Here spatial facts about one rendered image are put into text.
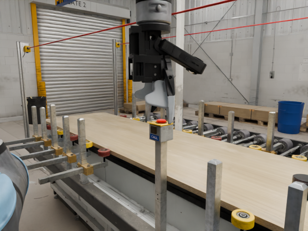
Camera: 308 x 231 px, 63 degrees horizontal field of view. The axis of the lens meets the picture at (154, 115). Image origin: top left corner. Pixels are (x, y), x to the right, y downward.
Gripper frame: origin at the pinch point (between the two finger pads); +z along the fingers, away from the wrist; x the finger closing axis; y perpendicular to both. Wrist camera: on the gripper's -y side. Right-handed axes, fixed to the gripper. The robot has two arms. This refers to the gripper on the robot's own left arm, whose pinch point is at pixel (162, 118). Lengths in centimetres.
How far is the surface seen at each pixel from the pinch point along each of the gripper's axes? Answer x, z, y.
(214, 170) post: -14.5, 20.8, -21.6
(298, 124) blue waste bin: -399, 109, -438
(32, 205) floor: -217, 132, 81
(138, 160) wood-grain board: -84, 42, -10
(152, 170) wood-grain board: -70, 43, -15
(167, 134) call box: -36.3, 14.0, -12.5
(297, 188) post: 7.2, 17.8, -32.5
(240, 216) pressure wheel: -18, 41, -35
